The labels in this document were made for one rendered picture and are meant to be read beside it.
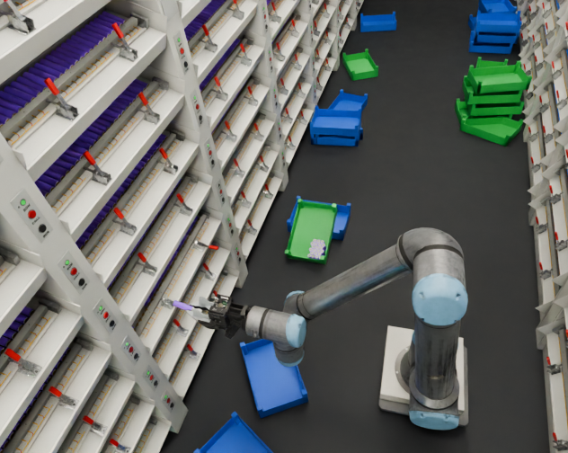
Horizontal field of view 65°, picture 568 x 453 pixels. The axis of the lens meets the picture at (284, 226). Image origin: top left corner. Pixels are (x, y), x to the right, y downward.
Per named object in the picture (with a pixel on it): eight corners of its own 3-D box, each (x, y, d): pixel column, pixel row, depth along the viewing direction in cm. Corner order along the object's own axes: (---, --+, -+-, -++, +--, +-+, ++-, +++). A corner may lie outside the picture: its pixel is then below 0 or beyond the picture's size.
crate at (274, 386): (308, 401, 178) (307, 393, 172) (260, 418, 176) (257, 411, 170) (286, 337, 198) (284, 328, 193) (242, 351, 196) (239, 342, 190)
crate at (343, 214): (350, 213, 246) (350, 202, 240) (342, 240, 233) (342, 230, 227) (297, 205, 254) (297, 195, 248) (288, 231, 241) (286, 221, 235)
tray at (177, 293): (220, 226, 187) (223, 213, 180) (150, 359, 149) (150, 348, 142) (175, 208, 187) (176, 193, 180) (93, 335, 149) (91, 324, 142)
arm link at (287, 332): (300, 355, 133) (297, 338, 126) (261, 345, 137) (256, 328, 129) (308, 328, 139) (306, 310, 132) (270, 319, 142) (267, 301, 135)
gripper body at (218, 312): (215, 292, 139) (251, 300, 136) (220, 307, 145) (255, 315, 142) (205, 313, 134) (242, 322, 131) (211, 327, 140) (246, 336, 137)
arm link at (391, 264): (441, 201, 111) (278, 293, 156) (442, 239, 103) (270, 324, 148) (471, 226, 115) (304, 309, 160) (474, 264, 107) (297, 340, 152)
